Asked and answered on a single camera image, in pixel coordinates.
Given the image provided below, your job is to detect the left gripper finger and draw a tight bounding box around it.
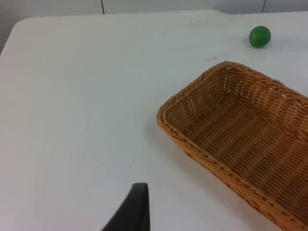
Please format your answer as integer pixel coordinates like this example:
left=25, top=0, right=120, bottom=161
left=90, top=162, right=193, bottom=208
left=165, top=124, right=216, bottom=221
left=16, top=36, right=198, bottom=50
left=100, top=182, right=151, bottom=231

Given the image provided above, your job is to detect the pale brown wicker basket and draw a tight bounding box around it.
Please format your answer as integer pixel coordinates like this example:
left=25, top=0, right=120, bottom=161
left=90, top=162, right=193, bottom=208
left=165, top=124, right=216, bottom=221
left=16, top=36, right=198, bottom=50
left=156, top=61, right=308, bottom=231

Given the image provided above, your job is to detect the green ball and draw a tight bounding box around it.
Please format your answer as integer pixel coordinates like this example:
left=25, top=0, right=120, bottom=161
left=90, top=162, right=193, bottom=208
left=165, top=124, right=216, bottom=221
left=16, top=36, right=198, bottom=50
left=248, top=26, right=272, bottom=49

